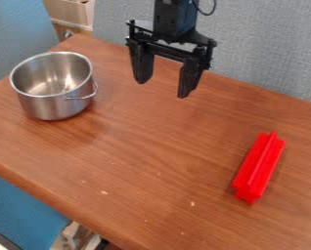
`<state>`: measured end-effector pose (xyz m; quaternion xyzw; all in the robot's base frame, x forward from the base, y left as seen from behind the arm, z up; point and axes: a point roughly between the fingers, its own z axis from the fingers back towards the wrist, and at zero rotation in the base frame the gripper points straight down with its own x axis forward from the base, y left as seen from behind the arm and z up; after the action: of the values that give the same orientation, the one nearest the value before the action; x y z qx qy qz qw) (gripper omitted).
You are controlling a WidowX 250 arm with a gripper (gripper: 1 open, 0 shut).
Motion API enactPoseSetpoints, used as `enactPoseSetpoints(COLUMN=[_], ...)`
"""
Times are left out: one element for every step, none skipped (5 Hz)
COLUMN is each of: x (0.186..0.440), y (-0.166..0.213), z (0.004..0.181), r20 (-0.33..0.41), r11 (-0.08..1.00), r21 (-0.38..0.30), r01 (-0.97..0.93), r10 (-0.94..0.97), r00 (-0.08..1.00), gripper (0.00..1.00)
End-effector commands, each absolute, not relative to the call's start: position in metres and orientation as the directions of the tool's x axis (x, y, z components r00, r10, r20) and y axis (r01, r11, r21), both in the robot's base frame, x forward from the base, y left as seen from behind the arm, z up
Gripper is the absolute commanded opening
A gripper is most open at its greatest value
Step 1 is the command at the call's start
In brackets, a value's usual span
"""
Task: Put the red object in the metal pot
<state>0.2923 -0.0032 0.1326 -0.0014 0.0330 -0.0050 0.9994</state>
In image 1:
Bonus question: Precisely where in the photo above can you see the black cable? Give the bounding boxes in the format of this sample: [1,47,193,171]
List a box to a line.
[188,0,218,17]

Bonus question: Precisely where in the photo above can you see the metal table leg frame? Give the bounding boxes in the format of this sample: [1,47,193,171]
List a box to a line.
[50,222,109,250]

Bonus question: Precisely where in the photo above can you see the red cross-shaped plastic block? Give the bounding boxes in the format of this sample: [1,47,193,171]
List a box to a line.
[232,132,286,204]

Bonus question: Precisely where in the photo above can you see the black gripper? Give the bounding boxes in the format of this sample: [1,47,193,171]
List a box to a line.
[126,0,217,99]

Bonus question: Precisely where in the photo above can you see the stainless steel metal pot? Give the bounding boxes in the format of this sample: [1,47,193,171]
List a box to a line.
[9,52,99,121]

